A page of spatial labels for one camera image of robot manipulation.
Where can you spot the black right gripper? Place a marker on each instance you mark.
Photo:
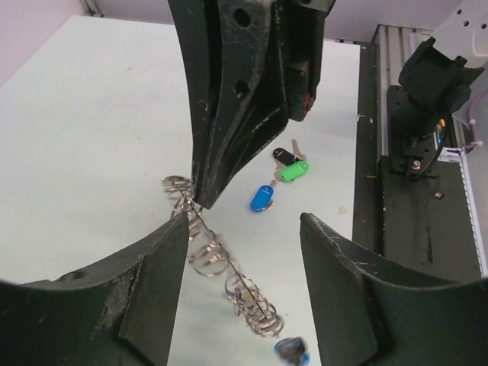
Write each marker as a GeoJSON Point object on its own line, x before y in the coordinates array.
{"type": "Point", "coordinates": [250, 66]}

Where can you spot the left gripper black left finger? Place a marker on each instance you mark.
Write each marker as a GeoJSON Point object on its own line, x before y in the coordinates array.
{"type": "Point", "coordinates": [117, 311]}

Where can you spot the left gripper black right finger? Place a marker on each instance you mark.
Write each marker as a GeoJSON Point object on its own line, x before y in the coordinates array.
{"type": "Point", "coordinates": [368, 310]}

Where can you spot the silver disc keyring organiser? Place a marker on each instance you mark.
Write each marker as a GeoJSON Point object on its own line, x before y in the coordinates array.
{"type": "Point", "coordinates": [209, 256]}

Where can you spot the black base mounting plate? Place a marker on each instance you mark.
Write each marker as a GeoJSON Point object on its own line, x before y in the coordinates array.
{"type": "Point", "coordinates": [423, 225]}

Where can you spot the green key tag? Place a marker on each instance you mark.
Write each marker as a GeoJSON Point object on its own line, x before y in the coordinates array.
{"type": "Point", "coordinates": [294, 171]}

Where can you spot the white slotted cable duct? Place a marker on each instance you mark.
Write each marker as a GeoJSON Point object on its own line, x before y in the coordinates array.
{"type": "Point", "coordinates": [474, 217]}

